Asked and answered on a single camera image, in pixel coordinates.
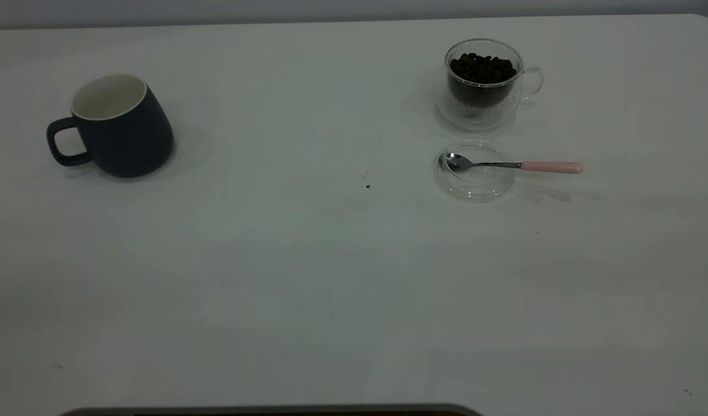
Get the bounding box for metal spoon with pink handle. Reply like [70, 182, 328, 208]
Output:
[445, 153, 584, 174]

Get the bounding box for clear glass saucer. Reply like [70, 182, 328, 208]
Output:
[434, 136, 516, 203]

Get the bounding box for pile of coffee beans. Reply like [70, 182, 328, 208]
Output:
[449, 53, 517, 107]

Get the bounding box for dark grey ceramic mug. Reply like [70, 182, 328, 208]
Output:
[46, 73, 174, 179]

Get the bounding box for clear double-wall glass cup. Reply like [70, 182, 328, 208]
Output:
[435, 38, 544, 133]

